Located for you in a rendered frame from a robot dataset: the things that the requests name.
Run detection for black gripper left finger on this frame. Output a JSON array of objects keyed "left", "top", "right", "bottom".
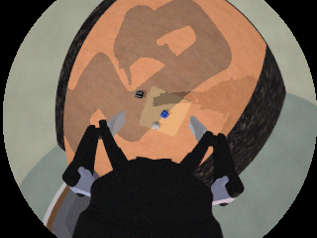
[{"left": 62, "top": 111, "right": 141, "bottom": 197}]

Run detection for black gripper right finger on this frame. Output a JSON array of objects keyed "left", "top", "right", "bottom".
[{"left": 162, "top": 116, "right": 244, "bottom": 206}]

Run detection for white die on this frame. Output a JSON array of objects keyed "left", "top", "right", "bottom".
[{"left": 152, "top": 122, "right": 159, "bottom": 130}]

